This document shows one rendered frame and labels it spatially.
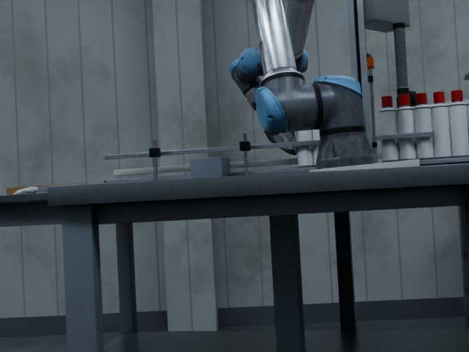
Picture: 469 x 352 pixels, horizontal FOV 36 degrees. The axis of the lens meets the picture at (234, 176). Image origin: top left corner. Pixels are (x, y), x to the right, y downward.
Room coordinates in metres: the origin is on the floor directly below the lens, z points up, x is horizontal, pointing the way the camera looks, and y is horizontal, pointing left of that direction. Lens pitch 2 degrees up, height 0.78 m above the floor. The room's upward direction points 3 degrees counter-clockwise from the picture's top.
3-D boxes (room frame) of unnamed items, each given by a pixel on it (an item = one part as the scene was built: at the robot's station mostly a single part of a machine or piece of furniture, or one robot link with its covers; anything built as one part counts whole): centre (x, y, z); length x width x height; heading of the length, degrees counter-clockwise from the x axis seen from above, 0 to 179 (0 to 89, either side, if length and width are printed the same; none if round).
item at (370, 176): (1.84, -0.10, 0.81); 0.90 x 0.90 x 0.04; 87
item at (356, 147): (1.83, -0.28, 0.90); 0.15 x 0.15 x 0.10
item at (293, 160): (2.38, -0.11, 0.91); 1.07 x 0.01 x 0.02; 76
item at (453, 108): (2.19, -0.69, 0.98); 0.05 x 0.05 x 0.20
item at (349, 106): (1.83, -0.27, 1.02); 0.13 x 0.12 x 0.14; 98
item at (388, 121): (2.24, -0.49, 0.98); 0.05 x 0.05 x 0.20
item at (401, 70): (2.14, -0.51, 1.18); 0.04 x 0.04 x 0.21
